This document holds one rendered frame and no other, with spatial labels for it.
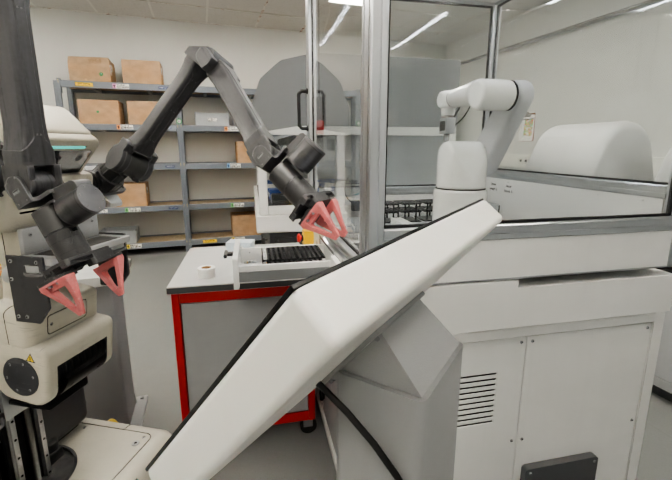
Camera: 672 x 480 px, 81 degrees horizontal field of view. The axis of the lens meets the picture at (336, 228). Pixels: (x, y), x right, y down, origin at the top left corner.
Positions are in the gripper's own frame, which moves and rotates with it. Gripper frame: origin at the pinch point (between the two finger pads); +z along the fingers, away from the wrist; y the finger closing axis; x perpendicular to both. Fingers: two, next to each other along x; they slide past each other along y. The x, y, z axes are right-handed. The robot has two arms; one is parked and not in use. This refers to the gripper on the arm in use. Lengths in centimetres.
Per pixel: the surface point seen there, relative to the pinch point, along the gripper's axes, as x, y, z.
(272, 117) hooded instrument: 37, 101, -103
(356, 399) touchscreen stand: -3.1, -30.0, 24.0
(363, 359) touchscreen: -7.0, -28.9, 21.3
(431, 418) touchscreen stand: -7.5, -27.4, 31.1
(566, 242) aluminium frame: -18, 53, 35
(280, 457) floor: 121, 44, 25
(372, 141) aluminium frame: -14.5, 14.7, -11.8
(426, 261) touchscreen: -22.6, -31.4, 19.0
